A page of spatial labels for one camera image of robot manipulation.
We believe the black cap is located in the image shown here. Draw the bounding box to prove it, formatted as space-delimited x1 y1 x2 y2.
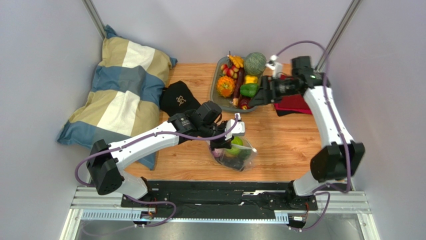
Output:
159 81 201 117

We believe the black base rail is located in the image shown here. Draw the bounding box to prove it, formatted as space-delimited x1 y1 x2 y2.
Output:
141 180 318 220

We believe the yellow bell pepper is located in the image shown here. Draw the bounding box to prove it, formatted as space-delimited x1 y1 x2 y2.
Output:
244 75 259 84

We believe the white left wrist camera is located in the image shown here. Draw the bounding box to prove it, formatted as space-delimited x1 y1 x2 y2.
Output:
225 113 246 139

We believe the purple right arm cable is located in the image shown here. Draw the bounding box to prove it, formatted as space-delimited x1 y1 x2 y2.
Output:
274 40 352 233

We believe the green bell pepper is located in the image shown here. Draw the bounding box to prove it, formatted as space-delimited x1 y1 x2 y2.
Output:
239 83 259 98

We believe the striped blue beige pillow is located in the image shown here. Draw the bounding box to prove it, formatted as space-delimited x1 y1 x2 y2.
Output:
56 26 178 149

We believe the grey fruit basket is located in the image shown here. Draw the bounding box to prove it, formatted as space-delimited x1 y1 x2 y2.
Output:
210 56 262 113

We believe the red folded cloth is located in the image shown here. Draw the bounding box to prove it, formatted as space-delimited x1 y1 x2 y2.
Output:
274 94 312 117

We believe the green cucumber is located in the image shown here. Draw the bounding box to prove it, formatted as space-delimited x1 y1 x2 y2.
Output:
237 149 252 161

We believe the green cantaloupe melon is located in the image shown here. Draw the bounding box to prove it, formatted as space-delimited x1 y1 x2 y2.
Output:
243 52 267 76

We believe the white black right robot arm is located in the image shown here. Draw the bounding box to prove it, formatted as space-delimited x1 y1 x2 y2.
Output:
249 56 365 197

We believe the clear polka dot zip bag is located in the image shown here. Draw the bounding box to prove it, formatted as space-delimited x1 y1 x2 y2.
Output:
207 136 258 172

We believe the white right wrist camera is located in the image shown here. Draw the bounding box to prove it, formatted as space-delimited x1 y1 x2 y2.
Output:
265 55 283 79

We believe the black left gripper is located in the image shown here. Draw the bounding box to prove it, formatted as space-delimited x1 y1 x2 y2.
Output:
199 120 234 152

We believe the green apple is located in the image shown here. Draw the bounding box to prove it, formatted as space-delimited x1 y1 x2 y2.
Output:
225 136 244 156

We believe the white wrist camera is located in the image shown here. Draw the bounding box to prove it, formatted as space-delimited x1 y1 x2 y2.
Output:
265 55 283 79
225 113 246 139

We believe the red apple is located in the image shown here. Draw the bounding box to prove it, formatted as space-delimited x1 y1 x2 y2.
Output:
238 97 252 110

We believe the small red lychee bunch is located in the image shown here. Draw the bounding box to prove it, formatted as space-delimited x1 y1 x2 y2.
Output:
220 63 240 79

